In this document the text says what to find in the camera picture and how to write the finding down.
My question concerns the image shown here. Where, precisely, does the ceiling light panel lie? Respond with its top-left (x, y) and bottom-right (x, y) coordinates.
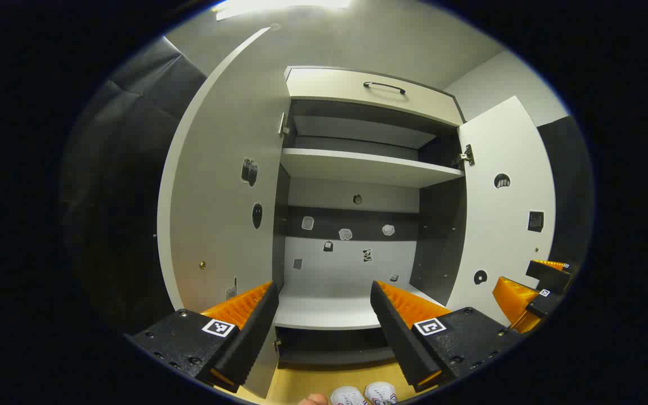
top-left (214, 0), bottom-right (353, 22)

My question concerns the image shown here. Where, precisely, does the white cabinet shelf board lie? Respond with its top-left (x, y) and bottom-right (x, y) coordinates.
top-left (280, 148), bottom-right (465, 188)

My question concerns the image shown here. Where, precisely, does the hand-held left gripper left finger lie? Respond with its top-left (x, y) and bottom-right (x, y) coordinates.
top-left (126, 281), bottom-right (280, 393)

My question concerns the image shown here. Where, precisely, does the white shoe cabinet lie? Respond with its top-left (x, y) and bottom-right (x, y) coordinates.
top-left (157, 27), bottom-right (556, 400)

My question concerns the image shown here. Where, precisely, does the white cabinet door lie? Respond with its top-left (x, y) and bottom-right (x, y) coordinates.
top-left (447, 96), bottom-right (556, 327)
top-left (157, 27), bottom-right (291, 400)

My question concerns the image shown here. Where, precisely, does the black drawer handle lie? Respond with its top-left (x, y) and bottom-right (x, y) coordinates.
top-left (363, 82), bottom-right (407, 95)

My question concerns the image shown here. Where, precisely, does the white sneaker shoe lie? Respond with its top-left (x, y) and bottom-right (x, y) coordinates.
top-left (330, 386), bottom-right (368, 405)
top-left (364, 381), bottom-right (399, 405)

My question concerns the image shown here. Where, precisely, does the black backdrop cloth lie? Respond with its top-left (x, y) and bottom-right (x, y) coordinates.
top-left (60, 37), bottom-right (212, 338)
top-left (538, 115), bottom-right (595, 271)

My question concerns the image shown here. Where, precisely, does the white cabinet drawer front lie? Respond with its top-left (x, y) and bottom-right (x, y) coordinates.
top-left (285, 66), bottom-right (465, 127)

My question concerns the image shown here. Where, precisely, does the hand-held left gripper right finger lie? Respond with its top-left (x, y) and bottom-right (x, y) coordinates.
top-left (370, 280), bottom-right (520, 393)

